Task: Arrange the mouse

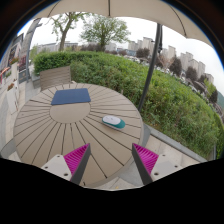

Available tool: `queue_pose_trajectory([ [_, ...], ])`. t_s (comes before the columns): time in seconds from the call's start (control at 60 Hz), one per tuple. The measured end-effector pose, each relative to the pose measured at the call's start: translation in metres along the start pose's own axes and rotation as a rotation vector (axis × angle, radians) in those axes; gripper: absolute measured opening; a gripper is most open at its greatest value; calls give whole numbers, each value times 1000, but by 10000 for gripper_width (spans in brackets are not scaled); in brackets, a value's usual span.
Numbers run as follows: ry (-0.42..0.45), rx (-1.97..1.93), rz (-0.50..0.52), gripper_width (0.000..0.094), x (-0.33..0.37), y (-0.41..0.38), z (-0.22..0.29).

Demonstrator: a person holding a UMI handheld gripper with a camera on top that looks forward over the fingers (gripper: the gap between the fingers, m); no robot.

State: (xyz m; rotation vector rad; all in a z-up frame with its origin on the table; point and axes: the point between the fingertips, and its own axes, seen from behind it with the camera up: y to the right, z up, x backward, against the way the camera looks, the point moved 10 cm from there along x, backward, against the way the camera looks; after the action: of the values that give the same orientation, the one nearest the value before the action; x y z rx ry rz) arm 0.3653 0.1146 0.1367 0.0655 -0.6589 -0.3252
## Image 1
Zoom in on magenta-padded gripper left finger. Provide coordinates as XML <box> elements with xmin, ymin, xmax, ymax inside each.
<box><xmin>40</xmin><ymin>143</ymin><xmax>92</xmax><ymax>186</ymax></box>

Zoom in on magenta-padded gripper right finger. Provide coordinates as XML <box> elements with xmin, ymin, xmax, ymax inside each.
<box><xmin>131</xmin><ymin>143</ymin><xmax>184</xmax><ymax>186</ymax></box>

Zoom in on white and teal computer mouse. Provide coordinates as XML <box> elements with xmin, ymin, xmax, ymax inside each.
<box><xmin>101</xmin><ymin>114</ymin><xmax>127</xmax><ymax>130</ymax></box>

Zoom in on blue rectangular mouse pad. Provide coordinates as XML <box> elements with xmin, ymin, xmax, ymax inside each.
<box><xmin>50</xmin><ymin>87</ymin><xmax>92</xmax><ymax>106</ymax></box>

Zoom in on white planter box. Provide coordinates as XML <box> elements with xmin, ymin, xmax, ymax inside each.
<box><xmin>5</xmin><ymin>82</ymin><xmax>21</xmax><ymax>115</ymax></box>

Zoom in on green trimmed hedge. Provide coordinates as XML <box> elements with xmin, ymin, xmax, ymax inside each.
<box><xmin>33</xmin><ymin>50</ymin><xmax>224</xmax><ymax>159</ymax></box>

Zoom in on slatted beige outdoor chair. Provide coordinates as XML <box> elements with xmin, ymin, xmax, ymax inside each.
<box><xmin>39</xmin><ymin>65</ymin><xmax>73</xmax><ymax>92</ymax></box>

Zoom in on dark curved umbrella pole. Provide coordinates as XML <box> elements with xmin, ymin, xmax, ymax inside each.
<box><xmin>137</xmin><ymin>23</ymin><xmax>163</xmax><ymax>113</ymax></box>

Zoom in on group of distant apartment buildings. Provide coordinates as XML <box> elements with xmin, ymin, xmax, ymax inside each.
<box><xmin>128</xmin><ymin>36</ymin><xmax>216</xmax><ymax>84</ymax></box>

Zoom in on grey column with posters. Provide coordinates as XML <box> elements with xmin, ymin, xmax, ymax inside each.
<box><xmin>19</xmin><ymin>18</ymin><xmax>43</xmax><ymax>84</ymax></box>

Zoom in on sparse-leaved tree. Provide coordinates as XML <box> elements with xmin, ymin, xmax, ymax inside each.
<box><xmin>49</xmin><ymin>12</ymin><xmax>89</xmax><ymax>52</ymax></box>

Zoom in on full leafy green tree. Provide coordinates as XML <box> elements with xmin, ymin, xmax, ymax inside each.
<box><xmin>79</xmin><ymin>13</ymin><xmax>131</xmax><ymax>51</ymax></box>

